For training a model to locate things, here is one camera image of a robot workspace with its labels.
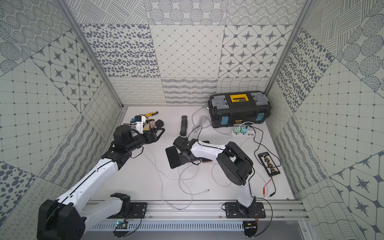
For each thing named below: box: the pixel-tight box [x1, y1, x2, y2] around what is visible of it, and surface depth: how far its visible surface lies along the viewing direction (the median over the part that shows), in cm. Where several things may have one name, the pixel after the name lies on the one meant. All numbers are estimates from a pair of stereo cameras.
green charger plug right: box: [240, 126, 248, 135], surface depth 100 cm
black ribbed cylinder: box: [179, 115, 188, 136], surface depth 109 cm
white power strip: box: [231, 130, 255, 139], surface depth 103 cm
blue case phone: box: [165, 145, 181, 169], surface depth 95 cm
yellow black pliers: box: [144, 111, 159, 117], surface depth 117 cm
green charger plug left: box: [233, 127, 241, 134], surface depth 100 cm
